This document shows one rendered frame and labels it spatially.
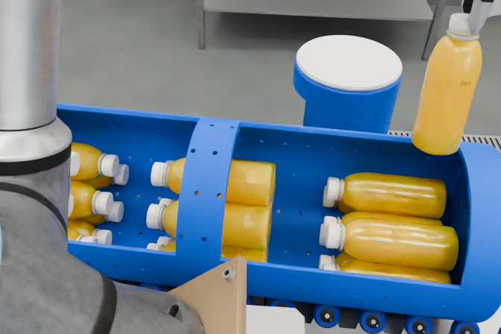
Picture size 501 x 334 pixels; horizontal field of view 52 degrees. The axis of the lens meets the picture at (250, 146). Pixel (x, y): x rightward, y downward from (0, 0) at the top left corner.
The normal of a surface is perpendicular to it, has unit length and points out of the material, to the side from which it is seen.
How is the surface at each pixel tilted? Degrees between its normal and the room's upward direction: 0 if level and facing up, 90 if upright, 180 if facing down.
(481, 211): 33
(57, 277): 49
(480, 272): 67
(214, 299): 41
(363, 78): 0
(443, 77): 84
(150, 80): 0
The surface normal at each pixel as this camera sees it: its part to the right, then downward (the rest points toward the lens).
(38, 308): 0.72, -0.20
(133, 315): 0.54, -0.73
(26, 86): 0.66, 0.39
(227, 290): -0.63, -0.60
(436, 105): -0.61, 0.40
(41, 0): 0.85, 0.33
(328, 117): -0.39, 0.58
